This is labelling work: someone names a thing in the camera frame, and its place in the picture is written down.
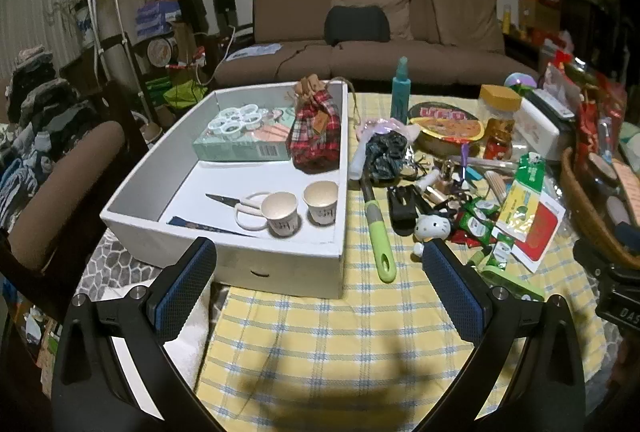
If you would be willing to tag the instant noodle bowl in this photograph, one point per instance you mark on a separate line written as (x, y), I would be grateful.
(445, 127)

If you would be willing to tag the dark green edged packet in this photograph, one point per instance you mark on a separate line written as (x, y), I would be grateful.
(510, 284)

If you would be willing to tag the grey hexagon pattern mat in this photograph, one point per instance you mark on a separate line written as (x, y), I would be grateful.
(115, 262)

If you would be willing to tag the brown padded chair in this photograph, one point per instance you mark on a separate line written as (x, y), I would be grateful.
(65, 192)

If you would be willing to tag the yellow checked tablecloth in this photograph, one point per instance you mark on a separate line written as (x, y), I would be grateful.
(325, 352)

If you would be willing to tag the black speaker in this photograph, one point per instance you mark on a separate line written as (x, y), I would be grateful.
(192, 9)
(224, 4)

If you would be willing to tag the heap of red snack packets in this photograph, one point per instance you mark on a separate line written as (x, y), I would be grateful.
(595, 102)

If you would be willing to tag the yellow lidded jar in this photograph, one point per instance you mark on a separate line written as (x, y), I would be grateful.
(500, 99)

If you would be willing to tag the white tissue case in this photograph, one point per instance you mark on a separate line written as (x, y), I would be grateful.
(537, 127)

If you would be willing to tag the potted plant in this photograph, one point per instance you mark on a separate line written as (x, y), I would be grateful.
(75, 12)

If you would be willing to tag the round tin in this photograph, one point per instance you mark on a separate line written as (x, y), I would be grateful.
(162, 51)

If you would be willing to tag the blue white paper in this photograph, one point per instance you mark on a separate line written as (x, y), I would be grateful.
(252, 52)

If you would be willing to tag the green bag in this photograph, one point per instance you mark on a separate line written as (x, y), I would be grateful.
(182, 96)

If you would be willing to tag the red card on white backing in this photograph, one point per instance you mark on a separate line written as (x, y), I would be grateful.
(537, 227)

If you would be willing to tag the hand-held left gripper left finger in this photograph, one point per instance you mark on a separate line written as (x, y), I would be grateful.
(185, 292)

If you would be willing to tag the wicker basket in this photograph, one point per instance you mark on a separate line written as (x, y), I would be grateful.
(580, 207)

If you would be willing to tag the white storage box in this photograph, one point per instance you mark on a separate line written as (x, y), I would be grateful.
(215, 179)

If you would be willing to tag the green yellow packet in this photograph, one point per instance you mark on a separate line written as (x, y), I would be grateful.
(520, 197)

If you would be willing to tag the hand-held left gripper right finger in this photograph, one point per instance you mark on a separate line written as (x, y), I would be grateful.
(455, 292)

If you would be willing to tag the brown sofa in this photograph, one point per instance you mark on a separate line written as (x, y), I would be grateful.
(400, 57)

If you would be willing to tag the white paper cup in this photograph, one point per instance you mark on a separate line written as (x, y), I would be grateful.
(280, 207)
(321, 197)

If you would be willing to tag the teal spray bottle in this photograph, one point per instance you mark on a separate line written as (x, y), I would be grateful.
(401, 97)

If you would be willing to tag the purple ball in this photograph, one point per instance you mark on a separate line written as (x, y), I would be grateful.
(520, 81)

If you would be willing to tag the mint green flat box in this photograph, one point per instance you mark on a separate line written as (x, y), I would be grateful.
(235, 149)

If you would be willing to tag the stack of blue boxes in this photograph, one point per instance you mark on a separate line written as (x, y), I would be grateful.
(155, 19)

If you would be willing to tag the pile of green sachets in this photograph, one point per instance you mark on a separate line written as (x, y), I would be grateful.
(472, 224)

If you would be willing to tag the black cushion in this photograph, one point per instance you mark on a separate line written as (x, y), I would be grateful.
(356, 26)

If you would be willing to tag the black flat case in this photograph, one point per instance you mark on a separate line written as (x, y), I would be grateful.
(550, 104)

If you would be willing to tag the white cat figurine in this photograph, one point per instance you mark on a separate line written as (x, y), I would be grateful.
(430, 227)

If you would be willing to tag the pile of clothes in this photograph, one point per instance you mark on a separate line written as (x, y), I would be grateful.
(40, 112)

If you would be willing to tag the black scrunchie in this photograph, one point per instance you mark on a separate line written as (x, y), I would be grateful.
(385, 157)

